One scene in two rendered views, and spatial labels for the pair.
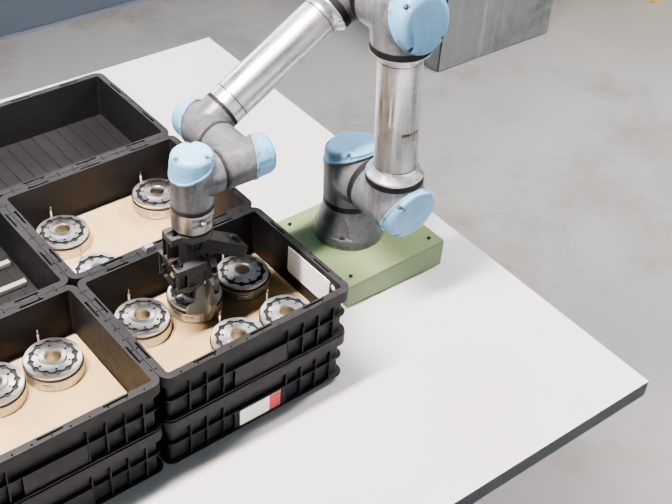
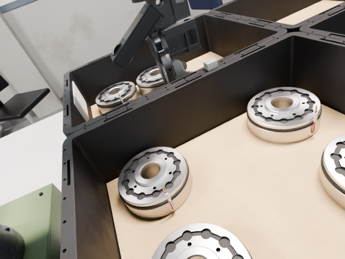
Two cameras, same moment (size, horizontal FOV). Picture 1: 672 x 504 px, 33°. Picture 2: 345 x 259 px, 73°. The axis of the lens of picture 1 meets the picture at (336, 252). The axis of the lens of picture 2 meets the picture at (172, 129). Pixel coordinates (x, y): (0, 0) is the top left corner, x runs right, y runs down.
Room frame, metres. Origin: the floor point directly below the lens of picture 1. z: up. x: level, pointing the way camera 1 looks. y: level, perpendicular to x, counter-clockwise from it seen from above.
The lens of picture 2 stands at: (1.92, 0.45, 1.09)
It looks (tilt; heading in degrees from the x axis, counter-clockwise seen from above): 37 degrees down; 213
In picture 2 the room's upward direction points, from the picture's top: 21 degrees counter-clockwise
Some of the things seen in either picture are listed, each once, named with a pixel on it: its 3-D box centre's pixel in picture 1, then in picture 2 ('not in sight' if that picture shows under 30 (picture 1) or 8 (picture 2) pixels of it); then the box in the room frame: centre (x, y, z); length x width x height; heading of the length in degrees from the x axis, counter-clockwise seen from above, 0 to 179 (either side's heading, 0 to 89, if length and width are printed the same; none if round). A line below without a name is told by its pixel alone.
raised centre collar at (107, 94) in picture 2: (287, 311); (114, 91); (1.52, 0.08, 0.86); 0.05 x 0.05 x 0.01
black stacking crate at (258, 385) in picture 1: (214, 352); not in sight; (1.51, 0.21, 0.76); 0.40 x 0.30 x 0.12; 132
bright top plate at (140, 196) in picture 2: not in sight; (151, 173); (1.75, 0.28, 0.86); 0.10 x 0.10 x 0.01
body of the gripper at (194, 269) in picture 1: (189, 253); (165, 23); (1.52, 0.26, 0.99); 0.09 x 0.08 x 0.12; 127
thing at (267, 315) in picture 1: (287, 313); (115, 93); (1.52, 0.08, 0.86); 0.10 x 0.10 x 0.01
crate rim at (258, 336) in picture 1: (214, 289); (157, 60); (1.51, 0.21, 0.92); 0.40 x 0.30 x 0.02; 132
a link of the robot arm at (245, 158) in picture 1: (236, 156); not in sight; (1.60, 0.19, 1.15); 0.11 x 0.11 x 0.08; 40
